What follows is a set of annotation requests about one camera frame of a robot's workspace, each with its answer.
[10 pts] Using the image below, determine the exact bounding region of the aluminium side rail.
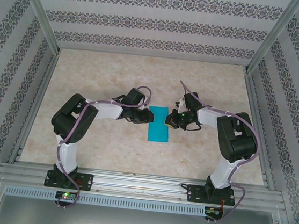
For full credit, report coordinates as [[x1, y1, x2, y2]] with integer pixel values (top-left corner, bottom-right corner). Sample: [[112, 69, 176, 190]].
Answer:
[[231, 70, 288, 191], [8, 46, 61, 167]]

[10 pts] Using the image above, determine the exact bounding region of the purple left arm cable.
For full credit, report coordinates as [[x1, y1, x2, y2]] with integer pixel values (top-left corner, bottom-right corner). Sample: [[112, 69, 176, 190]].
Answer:
[[50, 77, 153, 218]]

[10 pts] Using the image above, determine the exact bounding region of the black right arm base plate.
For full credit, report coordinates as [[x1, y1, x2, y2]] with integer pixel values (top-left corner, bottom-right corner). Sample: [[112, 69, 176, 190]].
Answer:
[[186, 183, 237, 208]]

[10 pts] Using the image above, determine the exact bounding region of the aluminium frame post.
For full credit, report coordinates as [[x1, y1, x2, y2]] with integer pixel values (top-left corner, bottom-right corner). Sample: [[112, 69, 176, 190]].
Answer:
[[5, 0, 68, 55], [243, 0, 299, 81]]

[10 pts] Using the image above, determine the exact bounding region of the slotted grey cable duct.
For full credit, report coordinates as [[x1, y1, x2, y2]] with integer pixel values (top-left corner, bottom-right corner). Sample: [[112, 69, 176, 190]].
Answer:
[[3, 183, 207, 218]]

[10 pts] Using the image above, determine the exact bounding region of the controller board with green light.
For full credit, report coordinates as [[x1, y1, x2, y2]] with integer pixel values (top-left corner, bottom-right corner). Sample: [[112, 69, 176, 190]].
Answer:
[[55, 190, 78, 202]]

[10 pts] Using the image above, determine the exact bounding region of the small controller board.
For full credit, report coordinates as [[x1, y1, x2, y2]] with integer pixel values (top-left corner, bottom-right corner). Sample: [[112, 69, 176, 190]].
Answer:
[[205, 206, 223, 218]]

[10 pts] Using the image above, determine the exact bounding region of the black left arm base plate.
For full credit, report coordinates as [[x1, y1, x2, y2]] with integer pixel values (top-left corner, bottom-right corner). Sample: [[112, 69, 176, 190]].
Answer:
[[45, 169, 94, 192]]

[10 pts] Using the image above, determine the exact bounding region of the long aluminium base rail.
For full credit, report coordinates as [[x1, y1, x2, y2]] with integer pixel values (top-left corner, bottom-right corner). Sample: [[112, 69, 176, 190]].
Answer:
[[0, 156, 290, 215]]

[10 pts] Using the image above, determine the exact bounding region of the blue paper sheet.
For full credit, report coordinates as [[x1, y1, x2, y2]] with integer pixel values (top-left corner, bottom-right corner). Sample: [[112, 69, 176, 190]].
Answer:
[[145, 105, 173, 144]]

